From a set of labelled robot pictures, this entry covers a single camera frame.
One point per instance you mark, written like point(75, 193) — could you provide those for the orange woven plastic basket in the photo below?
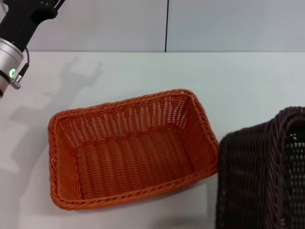
point(133, 155)

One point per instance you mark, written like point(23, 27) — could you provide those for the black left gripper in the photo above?
point(21, 21)

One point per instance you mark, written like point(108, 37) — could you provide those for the dark brown woven basket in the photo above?
point(247, 181)

